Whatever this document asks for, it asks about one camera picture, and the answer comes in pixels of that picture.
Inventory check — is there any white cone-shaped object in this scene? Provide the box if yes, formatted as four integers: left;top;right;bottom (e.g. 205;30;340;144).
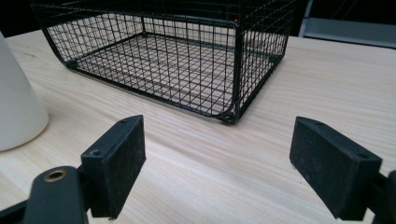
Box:
0;31;50;152

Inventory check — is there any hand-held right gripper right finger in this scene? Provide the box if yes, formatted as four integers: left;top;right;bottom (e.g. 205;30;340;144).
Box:
289;116;383;221

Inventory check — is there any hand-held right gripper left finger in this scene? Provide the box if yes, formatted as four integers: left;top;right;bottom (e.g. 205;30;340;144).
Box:
80;114;147;220

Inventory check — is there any grey metal shelf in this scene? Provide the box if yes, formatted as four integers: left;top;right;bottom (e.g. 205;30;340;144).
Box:
298;0;396;49

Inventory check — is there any black wire mesh basket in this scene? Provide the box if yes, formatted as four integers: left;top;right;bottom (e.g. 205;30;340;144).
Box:
31;0;297;126

